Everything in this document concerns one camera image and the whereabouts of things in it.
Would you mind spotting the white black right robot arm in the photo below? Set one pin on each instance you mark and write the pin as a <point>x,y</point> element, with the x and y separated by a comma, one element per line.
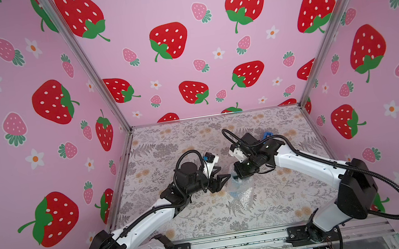
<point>356,187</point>

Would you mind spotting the clear bubble wrap sheet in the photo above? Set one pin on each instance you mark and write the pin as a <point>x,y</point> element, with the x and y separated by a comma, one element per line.
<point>247,200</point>

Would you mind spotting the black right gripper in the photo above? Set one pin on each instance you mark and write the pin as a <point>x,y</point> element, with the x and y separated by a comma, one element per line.
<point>244,168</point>

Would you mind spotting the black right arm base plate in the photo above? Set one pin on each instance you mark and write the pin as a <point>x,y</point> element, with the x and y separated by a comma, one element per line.
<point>301,235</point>

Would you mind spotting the aluminium frame post left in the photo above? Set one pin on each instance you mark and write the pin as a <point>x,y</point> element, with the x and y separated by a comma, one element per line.
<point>69,37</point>

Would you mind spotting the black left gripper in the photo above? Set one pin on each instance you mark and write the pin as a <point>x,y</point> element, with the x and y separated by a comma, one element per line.
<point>215,186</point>

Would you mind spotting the aluminium frame post right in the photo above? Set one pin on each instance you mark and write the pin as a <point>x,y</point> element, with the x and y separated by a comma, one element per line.
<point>323,49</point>

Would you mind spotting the blue tape dispenser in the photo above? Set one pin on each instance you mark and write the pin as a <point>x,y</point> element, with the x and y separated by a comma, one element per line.
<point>267,135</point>

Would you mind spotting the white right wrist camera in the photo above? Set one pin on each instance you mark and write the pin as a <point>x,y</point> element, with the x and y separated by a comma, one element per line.
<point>236,152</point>

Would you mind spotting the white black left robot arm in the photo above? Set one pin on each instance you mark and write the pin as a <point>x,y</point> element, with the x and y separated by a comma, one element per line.
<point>172,201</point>

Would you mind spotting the blue plastic wine glass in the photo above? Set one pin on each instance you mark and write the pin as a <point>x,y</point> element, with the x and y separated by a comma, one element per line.
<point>235,187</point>

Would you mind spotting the aluminium frame post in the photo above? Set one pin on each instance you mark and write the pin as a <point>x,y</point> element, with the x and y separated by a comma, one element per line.
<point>323,49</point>
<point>69,37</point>

